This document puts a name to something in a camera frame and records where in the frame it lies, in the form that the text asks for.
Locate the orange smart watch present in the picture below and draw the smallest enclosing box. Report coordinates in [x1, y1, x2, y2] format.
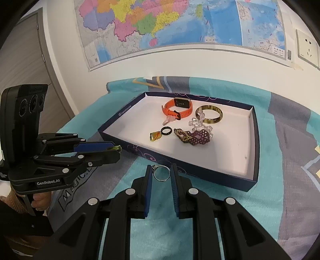
[161, 98, 193, 121]

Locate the silver ring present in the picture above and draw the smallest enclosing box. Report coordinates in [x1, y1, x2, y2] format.
[152, 165, 171, 181]

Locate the blue world wall map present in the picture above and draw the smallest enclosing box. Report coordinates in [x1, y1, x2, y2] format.
[235, 0, 293, 62]

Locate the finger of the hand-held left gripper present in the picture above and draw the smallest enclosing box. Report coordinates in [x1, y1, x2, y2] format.
[37, 133, 122, 157]
[33, 151, 122, 179]

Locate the grey door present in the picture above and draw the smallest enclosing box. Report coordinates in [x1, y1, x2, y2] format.
[0, 11, 76, 125]

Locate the gold bangle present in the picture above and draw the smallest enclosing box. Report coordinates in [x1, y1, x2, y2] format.
[195, 105, 223, 124]

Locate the clear bead bracelet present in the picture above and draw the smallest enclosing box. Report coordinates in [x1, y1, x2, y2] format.
[188, 111, 214, 139]

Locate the white wall socket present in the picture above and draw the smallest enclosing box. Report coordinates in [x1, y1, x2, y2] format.
[296, 29, 320, 67]

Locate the teal and grey printed blanket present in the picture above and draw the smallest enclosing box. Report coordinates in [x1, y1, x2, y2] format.
[49, 75, 320, 260]

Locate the person's left hand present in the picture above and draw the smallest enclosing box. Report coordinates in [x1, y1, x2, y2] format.
[31, 191, 52, 210]

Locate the dark blue box tray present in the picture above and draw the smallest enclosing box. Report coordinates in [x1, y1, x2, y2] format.
[97, 91, 258, 192]

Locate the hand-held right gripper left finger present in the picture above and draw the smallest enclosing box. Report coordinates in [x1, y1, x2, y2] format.
[32, 165, 153, 260]

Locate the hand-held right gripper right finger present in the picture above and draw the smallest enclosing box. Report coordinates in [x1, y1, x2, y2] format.
[170, 164, 292, 260]

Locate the purple beaded bracelet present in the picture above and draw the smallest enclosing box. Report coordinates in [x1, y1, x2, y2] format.
[173, 127, 211, 146]

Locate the colourful country wall map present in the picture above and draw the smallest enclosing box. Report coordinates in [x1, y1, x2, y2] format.
[74, 0, 243, 72]

